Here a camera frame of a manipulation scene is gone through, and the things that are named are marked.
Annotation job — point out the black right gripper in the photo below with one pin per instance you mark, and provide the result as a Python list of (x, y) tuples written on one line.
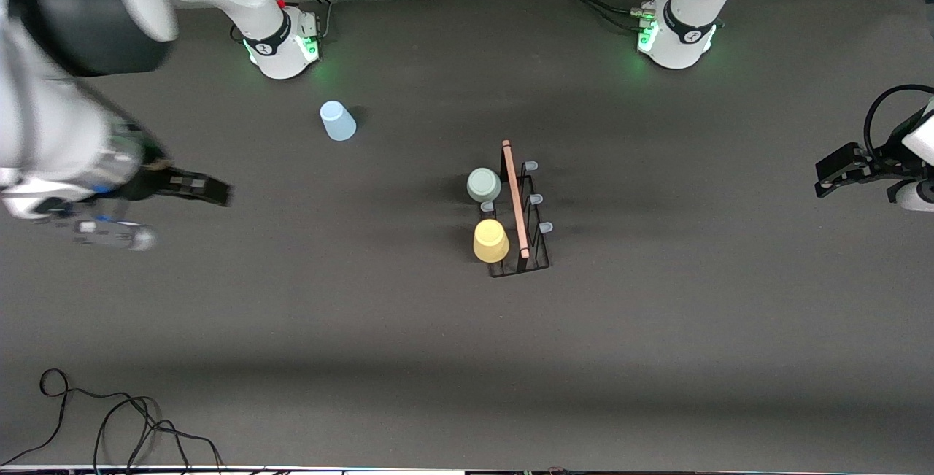
[(155, 178)]

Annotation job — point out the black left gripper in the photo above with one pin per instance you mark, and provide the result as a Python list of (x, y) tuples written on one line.
[(881, 159)]

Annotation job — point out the pale green plastic cup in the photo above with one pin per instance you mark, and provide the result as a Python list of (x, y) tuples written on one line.
[(484, 184)]

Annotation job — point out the yellow plastic cup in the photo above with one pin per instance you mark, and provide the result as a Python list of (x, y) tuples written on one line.
[(490, 241)]

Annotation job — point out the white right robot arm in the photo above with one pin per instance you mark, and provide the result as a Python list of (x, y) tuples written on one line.
[(44, 132)]

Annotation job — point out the light blue plastic cup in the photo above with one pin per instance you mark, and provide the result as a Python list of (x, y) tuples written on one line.
[(337, 122)]

